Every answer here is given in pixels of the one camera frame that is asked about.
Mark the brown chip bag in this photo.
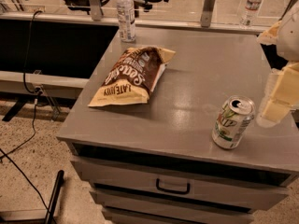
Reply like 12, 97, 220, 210
89, 47, 176, 107

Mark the grey metal post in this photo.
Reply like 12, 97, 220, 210
89, 0, 103, 21
200, 0, 216, 28

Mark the grey drawer cabinet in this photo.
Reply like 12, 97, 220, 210
58, 28, 299, 224

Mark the grey metal post right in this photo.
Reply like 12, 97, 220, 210
200, 0, 216, 28

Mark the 7up soda can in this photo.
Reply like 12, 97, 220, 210
212, 95, 255, 149

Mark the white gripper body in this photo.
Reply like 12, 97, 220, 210
277, 1, 299, 61

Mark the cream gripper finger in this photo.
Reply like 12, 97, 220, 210
257, 21, 281, 45
261, 62, 299, 123

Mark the black metal stand leg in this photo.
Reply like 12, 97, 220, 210
0, 169, 65, 224

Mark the grey metal post left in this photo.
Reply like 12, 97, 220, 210
89, 0, 103, 21

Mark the clear water bottle on table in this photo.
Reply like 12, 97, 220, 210
117, 0, 135, 42

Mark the clear water bottle background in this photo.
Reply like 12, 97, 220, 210
240, 0, 263, 28

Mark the black power cable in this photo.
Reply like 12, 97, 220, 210
0, 10, 50, 217

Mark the black drawer handle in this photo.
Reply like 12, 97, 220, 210
155, 178, 191, 195

